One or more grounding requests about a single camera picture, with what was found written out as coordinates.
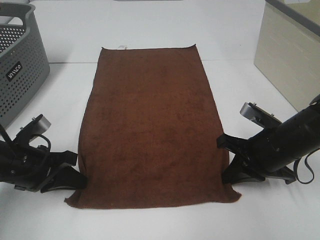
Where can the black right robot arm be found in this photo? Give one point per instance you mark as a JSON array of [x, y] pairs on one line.
[[308, 132]]

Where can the brown towel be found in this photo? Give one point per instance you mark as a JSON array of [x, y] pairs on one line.
[[148, 134]]

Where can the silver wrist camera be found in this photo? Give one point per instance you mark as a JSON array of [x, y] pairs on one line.
[[258, 116], [38, 125]]

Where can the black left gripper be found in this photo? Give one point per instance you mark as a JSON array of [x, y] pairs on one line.
[[30, 170]]

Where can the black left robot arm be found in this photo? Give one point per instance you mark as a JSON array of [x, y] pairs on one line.
[[24, 140]]

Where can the beige storage box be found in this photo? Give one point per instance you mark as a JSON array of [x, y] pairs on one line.
[[288, 49]]

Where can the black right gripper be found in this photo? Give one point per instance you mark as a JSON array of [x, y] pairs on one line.
[[265, 155]]

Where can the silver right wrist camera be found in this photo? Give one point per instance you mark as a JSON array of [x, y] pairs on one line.
[[258, 116]]

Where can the grey perforated plastic basket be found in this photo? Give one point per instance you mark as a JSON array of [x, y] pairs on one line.
[[24, 65]]

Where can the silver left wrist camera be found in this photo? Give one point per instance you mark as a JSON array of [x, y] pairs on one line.
[[38, 125]]

